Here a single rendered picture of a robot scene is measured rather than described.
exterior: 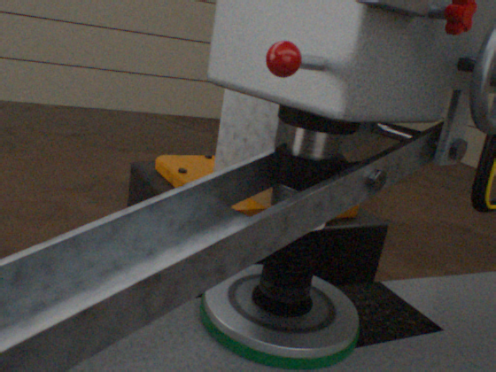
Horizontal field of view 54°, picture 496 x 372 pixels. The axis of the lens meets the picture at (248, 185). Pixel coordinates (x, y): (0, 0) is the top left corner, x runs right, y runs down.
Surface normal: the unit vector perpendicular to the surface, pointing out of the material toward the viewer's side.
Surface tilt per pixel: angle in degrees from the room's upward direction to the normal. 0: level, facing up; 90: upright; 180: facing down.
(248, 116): 90
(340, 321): 0
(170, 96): 90
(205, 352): 0
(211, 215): 16
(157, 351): 0
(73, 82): 90
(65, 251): 90
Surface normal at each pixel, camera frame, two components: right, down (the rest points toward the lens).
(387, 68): 0.65, 0.32
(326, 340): 0.15, -0.94
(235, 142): -0.51, 0.18
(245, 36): -0.74, 0.09
